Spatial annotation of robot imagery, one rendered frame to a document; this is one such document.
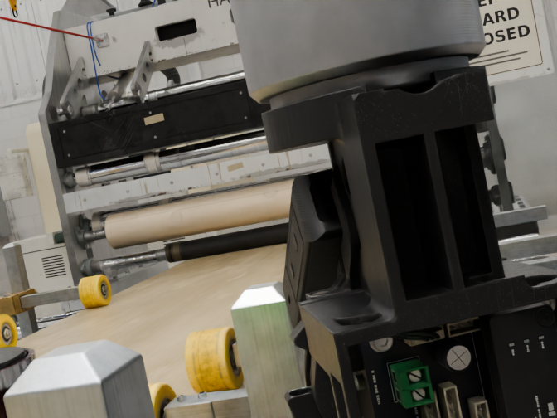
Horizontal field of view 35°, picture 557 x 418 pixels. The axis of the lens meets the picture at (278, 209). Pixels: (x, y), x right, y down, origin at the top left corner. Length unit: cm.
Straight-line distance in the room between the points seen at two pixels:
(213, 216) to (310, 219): 266
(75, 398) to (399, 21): 15
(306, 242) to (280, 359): 24
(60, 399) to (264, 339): 25
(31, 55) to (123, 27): 708
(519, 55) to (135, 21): 140
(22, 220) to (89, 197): 741
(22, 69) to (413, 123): 1022
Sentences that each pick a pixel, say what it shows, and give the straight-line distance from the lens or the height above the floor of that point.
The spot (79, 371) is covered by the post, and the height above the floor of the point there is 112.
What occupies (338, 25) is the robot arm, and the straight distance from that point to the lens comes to 24.
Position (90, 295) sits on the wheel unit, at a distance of 226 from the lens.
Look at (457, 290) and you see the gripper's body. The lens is 23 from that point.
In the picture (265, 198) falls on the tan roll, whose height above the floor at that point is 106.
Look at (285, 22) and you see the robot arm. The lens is 25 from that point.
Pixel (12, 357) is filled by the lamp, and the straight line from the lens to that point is 31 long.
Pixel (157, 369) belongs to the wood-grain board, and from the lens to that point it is 136.
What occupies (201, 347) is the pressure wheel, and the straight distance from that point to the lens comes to 111.
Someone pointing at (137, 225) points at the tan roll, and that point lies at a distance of 304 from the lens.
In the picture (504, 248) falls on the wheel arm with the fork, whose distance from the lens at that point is 155.
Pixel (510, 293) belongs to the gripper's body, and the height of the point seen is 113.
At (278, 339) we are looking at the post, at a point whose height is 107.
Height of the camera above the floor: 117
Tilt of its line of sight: 3 degrees down
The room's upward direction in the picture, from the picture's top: 11 degrees counter-clockwise
